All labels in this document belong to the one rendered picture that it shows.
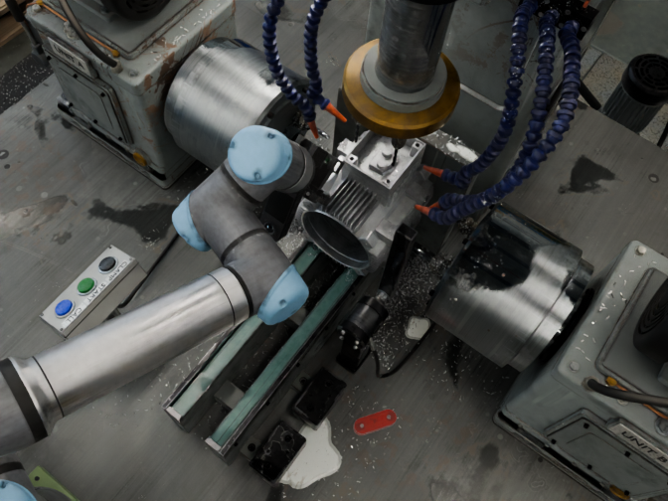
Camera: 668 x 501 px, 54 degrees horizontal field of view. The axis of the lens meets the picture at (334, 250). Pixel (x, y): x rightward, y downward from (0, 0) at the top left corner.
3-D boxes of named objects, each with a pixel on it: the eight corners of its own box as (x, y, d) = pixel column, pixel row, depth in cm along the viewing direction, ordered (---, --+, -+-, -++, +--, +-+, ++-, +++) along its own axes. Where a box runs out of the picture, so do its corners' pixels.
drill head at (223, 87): (203, 63, 152) (187, -25, 130) (330, 144, 144) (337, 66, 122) (126, 132, 143) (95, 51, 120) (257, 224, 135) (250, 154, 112)
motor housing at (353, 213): (350, 170, 141) (358, 115, 124) (424, 217, 137) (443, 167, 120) (293, 236, 134) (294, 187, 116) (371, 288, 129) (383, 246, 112)
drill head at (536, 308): (444, 218, 138) (474, 149, 116) (619, 330, 129) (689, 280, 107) (377, 306, 128) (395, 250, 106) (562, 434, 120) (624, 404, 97)
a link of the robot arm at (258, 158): (209, 153, 85) (255, 108, 84) (241, 165, 96) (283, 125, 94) (245, 199, 84) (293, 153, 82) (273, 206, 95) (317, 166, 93)
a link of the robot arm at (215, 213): (200, 270, 86) (260, 216, 84) (157, 208, 90) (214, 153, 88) (229, 275, 94) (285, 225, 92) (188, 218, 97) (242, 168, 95)
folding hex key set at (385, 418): (356, 437, 129) (357, 435, 127) (351, 421, 130) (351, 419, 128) (398, 423, 130) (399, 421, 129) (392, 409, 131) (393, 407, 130)
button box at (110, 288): (124, 259, 120) (109, 242, 116) (148, 274, 116) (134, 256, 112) (54, 331, 113) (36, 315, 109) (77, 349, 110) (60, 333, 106)
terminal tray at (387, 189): (374, 138, 127) (379, 114, 120) (420, 166, 124) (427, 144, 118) (338, 180, 122) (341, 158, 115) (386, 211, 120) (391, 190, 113)
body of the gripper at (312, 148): (347, 164, 109) (328, 152, 97) (319, 208, 110) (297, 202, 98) (310, 140, 111) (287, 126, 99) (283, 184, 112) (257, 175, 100)
